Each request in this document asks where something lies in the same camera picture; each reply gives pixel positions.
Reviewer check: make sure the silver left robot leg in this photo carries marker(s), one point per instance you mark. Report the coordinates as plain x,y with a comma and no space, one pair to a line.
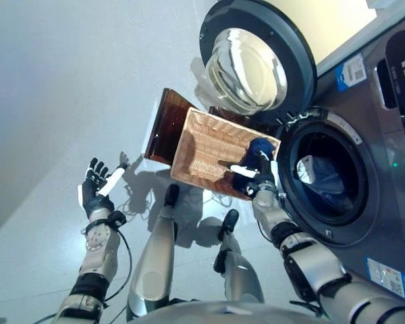
155,256

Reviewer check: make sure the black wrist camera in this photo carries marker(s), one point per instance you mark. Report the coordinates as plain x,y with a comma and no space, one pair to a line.
250,189
117,219

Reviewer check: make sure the blue garment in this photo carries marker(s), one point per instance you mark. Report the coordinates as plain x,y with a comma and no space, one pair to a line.
260,148

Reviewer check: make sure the silver robot leg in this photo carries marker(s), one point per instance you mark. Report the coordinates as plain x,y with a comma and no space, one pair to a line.
155,256
243,276

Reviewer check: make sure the grey front-load washing machine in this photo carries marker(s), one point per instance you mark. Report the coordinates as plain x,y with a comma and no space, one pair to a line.
374,152

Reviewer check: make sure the grey robot torso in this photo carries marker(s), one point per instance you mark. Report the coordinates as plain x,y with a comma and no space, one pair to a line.
222,314

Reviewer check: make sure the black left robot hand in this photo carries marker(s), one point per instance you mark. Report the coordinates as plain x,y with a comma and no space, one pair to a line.
94,199

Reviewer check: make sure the round glass washer door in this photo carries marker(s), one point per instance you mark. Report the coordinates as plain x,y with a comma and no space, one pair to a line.
249,67

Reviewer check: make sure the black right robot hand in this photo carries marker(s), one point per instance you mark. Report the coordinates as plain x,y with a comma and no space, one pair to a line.
270,175

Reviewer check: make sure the blue energy label sticker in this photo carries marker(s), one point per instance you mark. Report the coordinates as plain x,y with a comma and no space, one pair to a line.
388,276

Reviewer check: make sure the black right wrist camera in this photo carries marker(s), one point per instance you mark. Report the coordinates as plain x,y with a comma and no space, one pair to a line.
250,189

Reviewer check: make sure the silver right robot leg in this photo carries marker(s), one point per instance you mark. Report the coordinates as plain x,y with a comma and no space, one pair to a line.
243,276

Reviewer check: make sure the brown glossy stool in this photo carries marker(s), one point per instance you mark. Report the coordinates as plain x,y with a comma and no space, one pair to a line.
165,128

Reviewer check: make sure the small blue white sticker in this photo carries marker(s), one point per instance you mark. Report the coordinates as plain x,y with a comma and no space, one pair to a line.
349,72

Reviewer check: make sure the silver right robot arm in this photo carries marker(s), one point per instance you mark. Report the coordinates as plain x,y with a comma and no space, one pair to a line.
310,263

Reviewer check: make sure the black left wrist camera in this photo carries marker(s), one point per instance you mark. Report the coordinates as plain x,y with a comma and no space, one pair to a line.
117,219

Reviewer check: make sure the large rectangular wicker basket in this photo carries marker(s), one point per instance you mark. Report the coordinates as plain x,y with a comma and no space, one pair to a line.
206,148

